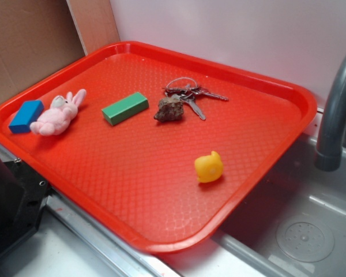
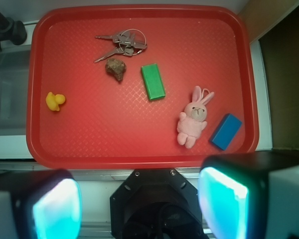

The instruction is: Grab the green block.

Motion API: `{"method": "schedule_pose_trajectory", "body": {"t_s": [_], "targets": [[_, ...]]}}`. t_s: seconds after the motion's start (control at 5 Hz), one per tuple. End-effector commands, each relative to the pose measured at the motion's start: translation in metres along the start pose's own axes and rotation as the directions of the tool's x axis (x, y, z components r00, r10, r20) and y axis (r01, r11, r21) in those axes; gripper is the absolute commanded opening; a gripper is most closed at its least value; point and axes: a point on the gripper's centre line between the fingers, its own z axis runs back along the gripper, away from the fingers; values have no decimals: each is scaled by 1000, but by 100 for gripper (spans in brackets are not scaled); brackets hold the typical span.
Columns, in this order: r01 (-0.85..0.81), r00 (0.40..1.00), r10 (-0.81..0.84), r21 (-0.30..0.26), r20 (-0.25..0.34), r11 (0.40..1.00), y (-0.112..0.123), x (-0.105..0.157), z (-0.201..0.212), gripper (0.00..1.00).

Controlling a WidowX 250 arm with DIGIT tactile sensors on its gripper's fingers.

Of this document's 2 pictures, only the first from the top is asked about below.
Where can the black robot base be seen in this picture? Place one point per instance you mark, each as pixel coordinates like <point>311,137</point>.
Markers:
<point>23,193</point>

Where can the green rectangular block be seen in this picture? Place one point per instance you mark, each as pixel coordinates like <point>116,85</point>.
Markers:
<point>125,108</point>

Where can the blue rectangular block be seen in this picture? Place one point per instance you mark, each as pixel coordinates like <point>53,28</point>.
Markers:
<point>27,114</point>

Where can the red plastic tray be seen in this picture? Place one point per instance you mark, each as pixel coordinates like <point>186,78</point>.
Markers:
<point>137,178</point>

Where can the brown rock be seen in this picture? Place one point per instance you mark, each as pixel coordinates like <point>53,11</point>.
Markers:
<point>170,109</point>

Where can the yellow rubber duck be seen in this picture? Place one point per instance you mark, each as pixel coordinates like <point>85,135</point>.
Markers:
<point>209,168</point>

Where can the metal key bunch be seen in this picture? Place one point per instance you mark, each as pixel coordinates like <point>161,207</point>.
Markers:
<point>187,91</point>

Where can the pink plush bunny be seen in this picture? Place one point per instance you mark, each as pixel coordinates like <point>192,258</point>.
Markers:
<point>58,117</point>

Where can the grey toy faucet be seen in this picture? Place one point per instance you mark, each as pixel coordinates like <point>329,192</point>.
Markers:
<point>332,131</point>

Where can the grey toy sink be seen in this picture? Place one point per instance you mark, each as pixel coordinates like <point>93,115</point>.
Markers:
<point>293,223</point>

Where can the brown cardboard panel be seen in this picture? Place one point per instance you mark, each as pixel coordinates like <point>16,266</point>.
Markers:
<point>38,38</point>

